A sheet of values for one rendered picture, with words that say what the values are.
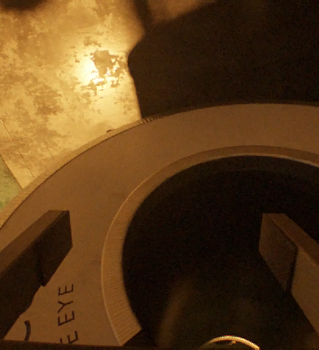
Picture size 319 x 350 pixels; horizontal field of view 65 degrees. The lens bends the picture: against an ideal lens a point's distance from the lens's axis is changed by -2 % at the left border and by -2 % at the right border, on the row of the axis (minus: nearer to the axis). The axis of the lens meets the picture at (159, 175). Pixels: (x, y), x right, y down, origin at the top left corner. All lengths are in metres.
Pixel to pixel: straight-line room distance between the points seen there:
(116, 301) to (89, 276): 0.07
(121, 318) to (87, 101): 0.98
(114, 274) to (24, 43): 1.02
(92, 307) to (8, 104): 1.12
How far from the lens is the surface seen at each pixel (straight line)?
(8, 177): 1.71
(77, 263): 0.51
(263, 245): 0.17
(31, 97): 1.33
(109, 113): 1.22
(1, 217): 0.70
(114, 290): 0.45
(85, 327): 0.44
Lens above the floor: 1.07
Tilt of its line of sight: 51 degrees down
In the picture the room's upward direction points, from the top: 174 degrees counter-clockwise
